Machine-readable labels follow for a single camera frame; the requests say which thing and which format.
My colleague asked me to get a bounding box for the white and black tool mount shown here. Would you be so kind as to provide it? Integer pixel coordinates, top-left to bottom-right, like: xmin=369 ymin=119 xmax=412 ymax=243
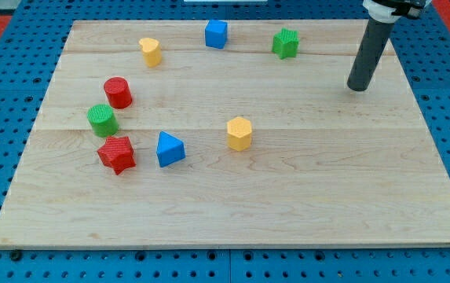
xmin=362 ymin=0 xmax=432 ymax=24

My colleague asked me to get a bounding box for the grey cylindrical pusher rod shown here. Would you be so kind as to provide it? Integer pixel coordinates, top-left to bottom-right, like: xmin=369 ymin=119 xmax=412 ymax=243
xmin=347 ymin=18 xmax=394 ymax=91

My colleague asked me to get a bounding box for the blue triangle block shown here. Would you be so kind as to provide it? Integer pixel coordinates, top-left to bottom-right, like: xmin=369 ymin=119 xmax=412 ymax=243
xmin=156 ymin=131 xmax=186 ymax=167

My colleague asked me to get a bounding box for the red star block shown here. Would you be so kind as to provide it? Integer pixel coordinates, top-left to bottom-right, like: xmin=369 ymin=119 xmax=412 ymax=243
xmin=97 ymin=136 xmax=136 ymax=175

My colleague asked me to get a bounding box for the red cylinder block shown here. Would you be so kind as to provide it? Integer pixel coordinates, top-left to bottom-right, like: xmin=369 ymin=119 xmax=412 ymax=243
xmin=103 ymin=77 xmax=133 ymax=109

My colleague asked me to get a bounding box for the wooden board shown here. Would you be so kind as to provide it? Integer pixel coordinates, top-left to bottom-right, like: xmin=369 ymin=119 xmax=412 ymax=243
xmin=0 ymin=20 xmax=450 ymax=250

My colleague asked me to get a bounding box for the blue cube block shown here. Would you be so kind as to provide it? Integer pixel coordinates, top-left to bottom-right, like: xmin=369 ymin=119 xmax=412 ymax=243
xmin=204 ymin=20 xmax=228 ymax=49

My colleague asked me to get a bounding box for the green star block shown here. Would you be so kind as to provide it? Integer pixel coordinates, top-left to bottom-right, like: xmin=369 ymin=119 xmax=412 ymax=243
xmin=272 ymin=28 xmax=299 ymax=60

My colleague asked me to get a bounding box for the green cylinder block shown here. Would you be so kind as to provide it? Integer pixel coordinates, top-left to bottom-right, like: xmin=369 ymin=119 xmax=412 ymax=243
xmin=86 ymin=104 xmax=119 ymax=138

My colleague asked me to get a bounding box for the yellow hexagon block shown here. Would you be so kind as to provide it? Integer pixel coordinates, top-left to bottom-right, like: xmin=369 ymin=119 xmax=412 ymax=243
xmin=227 ymin=116 xmax=252 ymax=151

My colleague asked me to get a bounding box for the yellow heart block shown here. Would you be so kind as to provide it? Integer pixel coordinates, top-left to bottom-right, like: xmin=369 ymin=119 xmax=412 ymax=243
xmin=138 ymin=38 xmax=162 ymax=68

